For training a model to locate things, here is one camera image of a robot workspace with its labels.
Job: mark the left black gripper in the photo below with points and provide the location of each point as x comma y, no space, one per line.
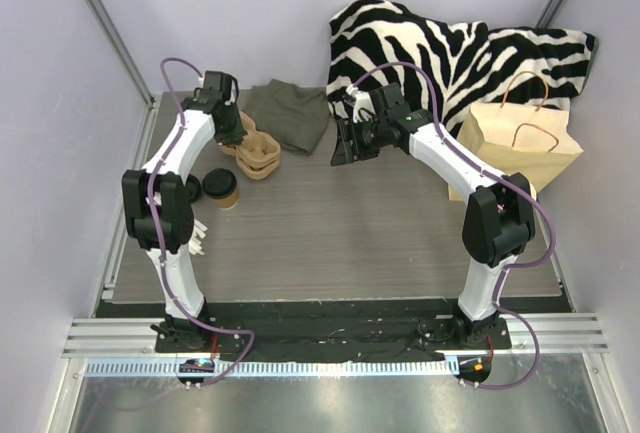
230,129

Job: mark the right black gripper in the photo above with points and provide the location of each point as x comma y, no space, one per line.
355,138

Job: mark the brown pulp cup carrier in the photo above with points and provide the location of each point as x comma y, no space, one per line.
259,154

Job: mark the black plastic cup lid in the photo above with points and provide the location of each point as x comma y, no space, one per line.
218,181

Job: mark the brown paper coffee cup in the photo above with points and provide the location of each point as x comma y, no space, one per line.
228,200

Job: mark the brown paper bag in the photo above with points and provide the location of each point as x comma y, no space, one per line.
529,139

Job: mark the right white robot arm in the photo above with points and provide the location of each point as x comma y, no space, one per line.
498,222

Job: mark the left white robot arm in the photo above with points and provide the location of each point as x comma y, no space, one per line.
158,212

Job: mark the olive green cloth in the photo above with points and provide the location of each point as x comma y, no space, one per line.
296,117

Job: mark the stack of black lids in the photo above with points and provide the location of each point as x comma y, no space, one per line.
193,188

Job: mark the white wrapped straws bundle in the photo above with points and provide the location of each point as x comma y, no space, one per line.
197,237

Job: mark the zebra print blanket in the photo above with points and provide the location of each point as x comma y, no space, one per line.
448,67

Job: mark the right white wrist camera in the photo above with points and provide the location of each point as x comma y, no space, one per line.
360,104

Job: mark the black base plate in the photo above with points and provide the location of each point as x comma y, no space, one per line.
326,330

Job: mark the aluminium rail frame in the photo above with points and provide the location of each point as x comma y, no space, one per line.
325,280

